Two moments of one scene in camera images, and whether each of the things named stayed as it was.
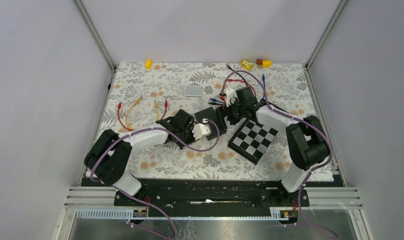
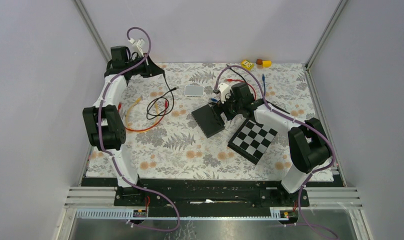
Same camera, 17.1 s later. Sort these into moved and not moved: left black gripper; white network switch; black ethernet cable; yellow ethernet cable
Moved: left black gripper
Not moved: white network switch; yellow ethernet cable; black ethernet cable
